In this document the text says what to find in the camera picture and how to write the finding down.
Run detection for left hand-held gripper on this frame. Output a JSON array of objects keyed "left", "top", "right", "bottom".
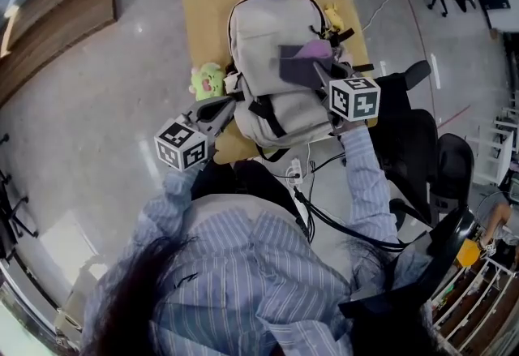
[{"left": 153, "top": 96, "right": 238, "bottom": 174}]

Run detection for person's black trousers legs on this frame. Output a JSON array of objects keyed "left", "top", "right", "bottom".
[{"left": 189, "top": 158, "right": 302, "bottom": 221}]

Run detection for black chair base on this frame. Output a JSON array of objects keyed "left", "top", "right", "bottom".
[{"left": 0, "top": 133, "right": 41, "bottom": 262}]

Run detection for light grey backpack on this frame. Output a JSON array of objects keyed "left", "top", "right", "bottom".
[{"left": 223, "top": 0, "right": 354, "bottom": 164}]

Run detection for brown wooden cabinet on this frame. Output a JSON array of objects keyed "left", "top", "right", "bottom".
[{"left": 0, "top": 0, "right": 118, "bottom": 106}]

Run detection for white metal rack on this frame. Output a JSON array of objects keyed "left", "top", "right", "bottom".
[{"left": 465, "top": 101, "right": 519, "bottom": 187}]

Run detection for black cable bundle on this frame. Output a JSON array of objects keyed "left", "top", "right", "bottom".
[{"left": 292, "top": 151, "right": 409, "bottom": 254}]

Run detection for yellow box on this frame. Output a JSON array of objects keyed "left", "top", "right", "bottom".
[{"left": 455, "top": 238, "right": 482, "bottom": 268}]

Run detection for white wire shelf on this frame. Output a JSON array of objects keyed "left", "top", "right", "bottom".
[{"left": 429, "top": 256, "right": 519, "bottom": 351}]

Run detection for person's right forearm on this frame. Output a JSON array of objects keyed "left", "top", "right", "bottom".
[{"left": 338, "top": 121, "right": 399, "bottom": 244}]

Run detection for green plush toy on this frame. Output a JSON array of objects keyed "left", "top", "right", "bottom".
[{"left": 189, "top": 62, "right": 226, "bottom": 102}]

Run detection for yellow plush toy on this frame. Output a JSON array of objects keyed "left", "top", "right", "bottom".
[{"left": 322, "top": 2, "right": 346, "bottom": 34}]

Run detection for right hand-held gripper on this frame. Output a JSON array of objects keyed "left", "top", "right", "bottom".
[{"left": 311, "top": 60, "right": 383, "bottom": 123}]

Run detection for person's left forearm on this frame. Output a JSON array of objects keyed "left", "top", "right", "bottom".
[{"left": 161, "top": 159, "right": 214, "bottom": 221}]

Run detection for white power strip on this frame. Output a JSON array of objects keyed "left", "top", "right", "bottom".
[{"left": 285, "top": 157, "right": 304, "bottom": 186}]

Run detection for person's striped shirt torso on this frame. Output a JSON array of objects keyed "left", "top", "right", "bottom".
[{"left": 80, "top": 194, "right": 431, "bottom": 356}]

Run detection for black mesh office chair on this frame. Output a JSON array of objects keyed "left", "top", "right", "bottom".
[{"left": 388, "top": 132, "right": 476, "bottom": 290}]

